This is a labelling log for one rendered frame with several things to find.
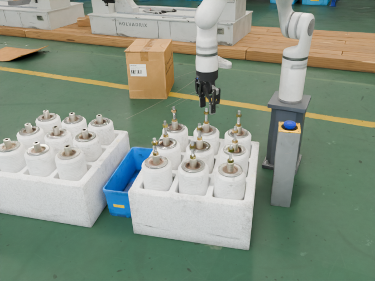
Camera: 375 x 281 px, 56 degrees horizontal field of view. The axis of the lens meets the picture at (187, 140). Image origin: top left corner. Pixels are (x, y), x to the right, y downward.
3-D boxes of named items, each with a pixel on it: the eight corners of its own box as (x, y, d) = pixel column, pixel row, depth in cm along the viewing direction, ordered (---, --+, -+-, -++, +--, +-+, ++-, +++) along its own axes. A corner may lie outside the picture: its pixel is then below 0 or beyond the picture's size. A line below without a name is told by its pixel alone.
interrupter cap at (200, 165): (178, 162, 113) (178, 160, 112) (200, 158, 115) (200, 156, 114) (184, 175, 106) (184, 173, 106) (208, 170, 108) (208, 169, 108)
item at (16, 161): (19, 179, 138) (6, 139, 129) (41, 182, 136) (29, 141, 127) (3, 194, 130) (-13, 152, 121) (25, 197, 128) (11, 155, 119)
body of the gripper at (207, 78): (191, 65, 119) (191, 91, 124) (203, 72, 113) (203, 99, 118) (210, 61, 122) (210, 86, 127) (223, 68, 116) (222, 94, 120)
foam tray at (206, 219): (164, 169, 153) (162, 133, 144) (256, 179, 145) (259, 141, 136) (133, 233, 120) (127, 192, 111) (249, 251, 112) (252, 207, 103)
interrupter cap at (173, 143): (177, 149, 120) (177, 148, 119) (155, 150, 119) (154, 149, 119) (177, 138, 126) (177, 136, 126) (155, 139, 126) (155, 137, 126)
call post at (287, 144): (270, 193, 137) (278, 122, 121) (289, 195, 135) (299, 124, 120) (270, 205, 131) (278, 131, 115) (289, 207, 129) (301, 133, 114)
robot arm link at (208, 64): (233, 68, 117) (234, 49, 114) (203, 74, 113) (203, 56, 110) (219, 61, 124) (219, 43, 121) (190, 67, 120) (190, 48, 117)
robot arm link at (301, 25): (319, 11, 124) (312, 59, 133) (293, 9, 129) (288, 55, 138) (308, 15, 118) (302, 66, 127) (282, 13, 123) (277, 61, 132)
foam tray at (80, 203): (54, 157, 165) (45, 122, 156) (132, 166, 156) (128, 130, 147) (-4, 212, 132) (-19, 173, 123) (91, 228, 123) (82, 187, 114)
